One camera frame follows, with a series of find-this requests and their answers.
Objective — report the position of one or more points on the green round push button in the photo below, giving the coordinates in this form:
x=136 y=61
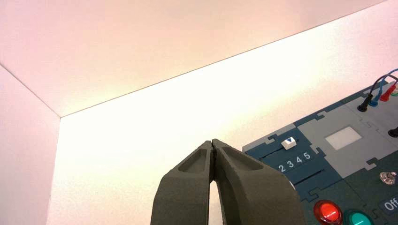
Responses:
x=357 y=219

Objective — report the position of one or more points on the red round push button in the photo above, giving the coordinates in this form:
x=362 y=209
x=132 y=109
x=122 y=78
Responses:
x=327 y=212

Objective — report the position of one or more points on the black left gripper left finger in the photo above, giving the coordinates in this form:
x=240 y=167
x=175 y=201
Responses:
x=183 y=192

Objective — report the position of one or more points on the small metal toggle switch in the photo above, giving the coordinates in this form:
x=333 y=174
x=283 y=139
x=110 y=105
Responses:
x=387 y=178

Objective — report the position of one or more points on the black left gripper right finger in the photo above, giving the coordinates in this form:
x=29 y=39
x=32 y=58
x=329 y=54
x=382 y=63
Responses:
x=248 y=192

